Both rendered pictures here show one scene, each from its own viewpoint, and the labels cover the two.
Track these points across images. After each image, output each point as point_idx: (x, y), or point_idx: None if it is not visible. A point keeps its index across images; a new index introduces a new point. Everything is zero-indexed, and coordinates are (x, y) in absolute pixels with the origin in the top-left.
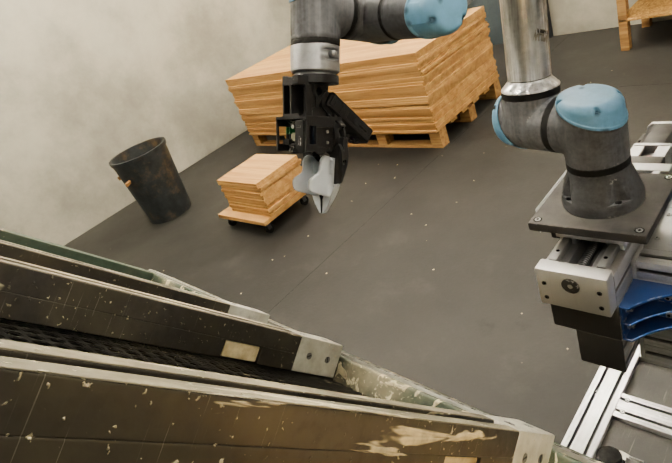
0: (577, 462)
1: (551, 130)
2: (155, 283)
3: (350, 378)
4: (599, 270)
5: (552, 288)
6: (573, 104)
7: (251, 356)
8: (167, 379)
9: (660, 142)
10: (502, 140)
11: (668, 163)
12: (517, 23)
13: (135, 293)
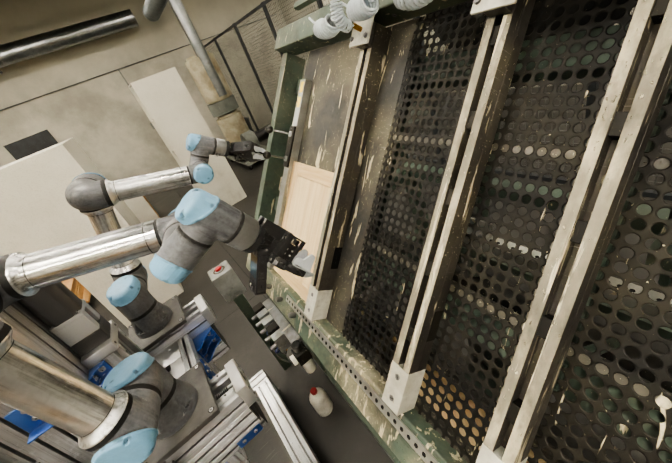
0: (304, 308)
1: (153, 382)
2: (531, 380)
3: (384, 384)
4: (227, 367)
5: (248, 385)
6: (138, 360)
7: None
8: (342, 147)
9: None
10: (155, 440)
11: None
12: (69, 372)
13: (431, 237)
